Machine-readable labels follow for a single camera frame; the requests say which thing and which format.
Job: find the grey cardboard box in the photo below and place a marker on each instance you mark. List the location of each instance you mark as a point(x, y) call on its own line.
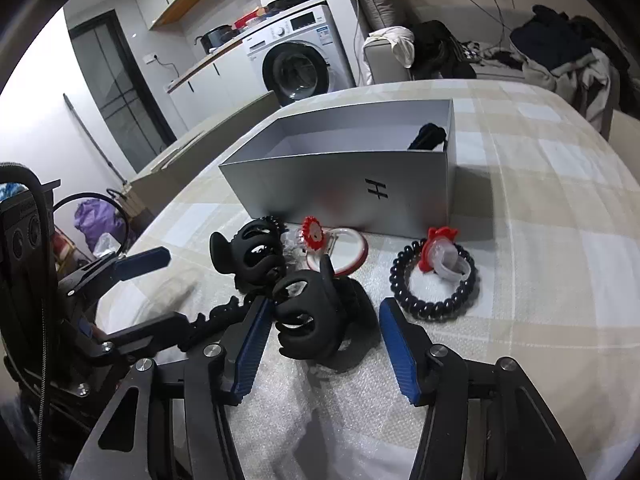
point(350, 190)

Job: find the dark clothes pile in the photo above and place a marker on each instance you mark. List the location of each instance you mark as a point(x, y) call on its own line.
point(555, 27)

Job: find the checked tablecloth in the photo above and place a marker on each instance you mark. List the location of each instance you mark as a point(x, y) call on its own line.
point(550, 260)

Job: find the white garment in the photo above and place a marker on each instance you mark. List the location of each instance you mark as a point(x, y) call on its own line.
point(397, 42)

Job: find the red and white bangle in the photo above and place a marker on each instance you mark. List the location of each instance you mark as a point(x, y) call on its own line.
point(350, 265)

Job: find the black hair claw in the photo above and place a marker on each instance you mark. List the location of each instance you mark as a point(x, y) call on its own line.
point(302, 312)
point(250, 260)

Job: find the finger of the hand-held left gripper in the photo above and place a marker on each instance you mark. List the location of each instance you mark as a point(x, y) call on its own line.
point(145, 261)
point(150, 332)

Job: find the black scrunchie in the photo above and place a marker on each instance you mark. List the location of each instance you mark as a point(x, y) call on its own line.
point(427, 137)

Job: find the white washing machine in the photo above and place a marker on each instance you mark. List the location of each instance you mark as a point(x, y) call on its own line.
point(300, 35)

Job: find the beige sofa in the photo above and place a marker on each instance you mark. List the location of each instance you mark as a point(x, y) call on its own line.
point(380, 62)

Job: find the dark long pole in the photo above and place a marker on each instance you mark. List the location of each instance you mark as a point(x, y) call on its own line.
point(90, 132)

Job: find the white counter cabinet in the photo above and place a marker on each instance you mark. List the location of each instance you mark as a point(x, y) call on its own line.
point(215, 80)

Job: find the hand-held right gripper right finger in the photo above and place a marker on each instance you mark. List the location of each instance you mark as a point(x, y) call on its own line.
point(400, 355)

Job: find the grey hoodie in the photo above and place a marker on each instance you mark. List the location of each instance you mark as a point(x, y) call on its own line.
point(580, 77)

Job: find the black garment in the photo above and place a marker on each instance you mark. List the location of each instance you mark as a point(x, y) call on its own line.
point(440, 50)

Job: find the black pot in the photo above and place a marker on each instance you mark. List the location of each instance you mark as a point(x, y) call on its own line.
point(215, 37)

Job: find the dark glass door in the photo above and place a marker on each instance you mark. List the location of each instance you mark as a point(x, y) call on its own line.
point(115, 90)

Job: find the black wavy hair clip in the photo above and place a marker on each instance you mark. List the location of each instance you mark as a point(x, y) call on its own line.
point(220, 314)

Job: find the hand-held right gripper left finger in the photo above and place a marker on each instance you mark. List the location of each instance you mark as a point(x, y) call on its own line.
point(248, 350)

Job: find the purple bag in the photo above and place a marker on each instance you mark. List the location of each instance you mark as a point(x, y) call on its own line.
point(95, 220)

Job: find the red basket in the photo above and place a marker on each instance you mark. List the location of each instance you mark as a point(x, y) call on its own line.
point(247, 19)

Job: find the grey pillow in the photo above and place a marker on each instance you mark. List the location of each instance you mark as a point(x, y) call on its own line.
point(375, 0)

